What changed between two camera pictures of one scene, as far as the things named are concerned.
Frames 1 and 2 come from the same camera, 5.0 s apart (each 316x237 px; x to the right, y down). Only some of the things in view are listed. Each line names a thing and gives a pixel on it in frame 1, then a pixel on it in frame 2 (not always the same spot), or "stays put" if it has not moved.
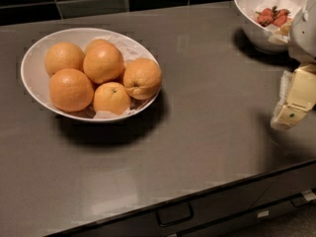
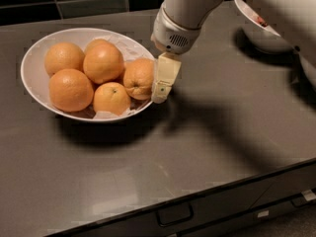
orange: [103, 61] stays put
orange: [141, 78] stays put
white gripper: [304, 34] to [172, 34]
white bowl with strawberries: [268, 39] stays put
